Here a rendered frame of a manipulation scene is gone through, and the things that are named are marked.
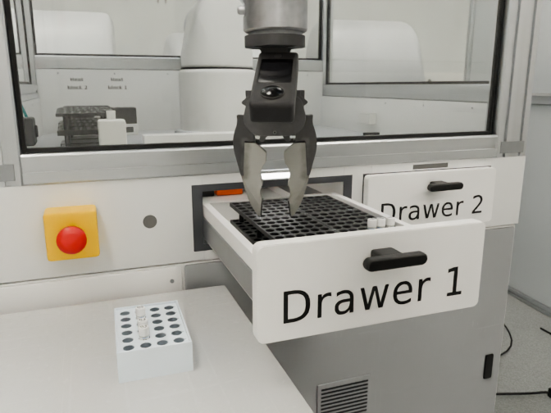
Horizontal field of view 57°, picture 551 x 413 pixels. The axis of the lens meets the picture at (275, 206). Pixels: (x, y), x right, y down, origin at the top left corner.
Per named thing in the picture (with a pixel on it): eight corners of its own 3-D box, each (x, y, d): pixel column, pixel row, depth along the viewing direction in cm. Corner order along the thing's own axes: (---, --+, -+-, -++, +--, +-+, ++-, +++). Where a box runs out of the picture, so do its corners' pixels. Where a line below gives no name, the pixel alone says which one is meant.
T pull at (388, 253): (428, 265, 55) (429, 252, 54) (366, 273, 52) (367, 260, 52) (408, 254, 58) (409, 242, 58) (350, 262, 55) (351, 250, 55)
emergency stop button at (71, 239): (88, 254, 72) (85, 226, 71) (56, 257, 70) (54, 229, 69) (88, 247, 74) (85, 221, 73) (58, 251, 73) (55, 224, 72)
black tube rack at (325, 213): (395, 271, 70) (398, 226, 69) (276, 288, 64) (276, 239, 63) (325, 229, 90) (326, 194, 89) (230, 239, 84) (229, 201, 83)
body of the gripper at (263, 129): (305, 135, 67) (306, 39, 64) (307, 142, 58) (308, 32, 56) (248, 136, 67) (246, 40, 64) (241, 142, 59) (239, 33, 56)
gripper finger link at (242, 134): (268, 177, 62) (278, 106, 60) (267, 179, 61) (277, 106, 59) (230, 171, 62) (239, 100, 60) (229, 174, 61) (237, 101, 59)
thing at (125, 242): (518, 223, 108) (525, 156, 105) (-26, 286, 74) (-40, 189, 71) (325, 161, 195) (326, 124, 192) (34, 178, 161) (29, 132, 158)
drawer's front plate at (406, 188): (491, 220, 103) (497, 167, 101) (366, 235, 93) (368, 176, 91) (485, 219, 105) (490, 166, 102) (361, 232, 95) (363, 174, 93)
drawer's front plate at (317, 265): (478, 306, 63) (486, 220, 61) (257, 345, 54) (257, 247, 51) (468, 300, 65) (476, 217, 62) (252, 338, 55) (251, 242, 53)
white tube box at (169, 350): (193, 370, 60) (192, 341, 59) (118, 383, 57) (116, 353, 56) (178, 324, 71) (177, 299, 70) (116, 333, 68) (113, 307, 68)
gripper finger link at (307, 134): (321, 171, 62) (311, 98, 60) (321, 174, 60) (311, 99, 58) (282, 177, 62) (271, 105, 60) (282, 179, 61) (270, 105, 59)
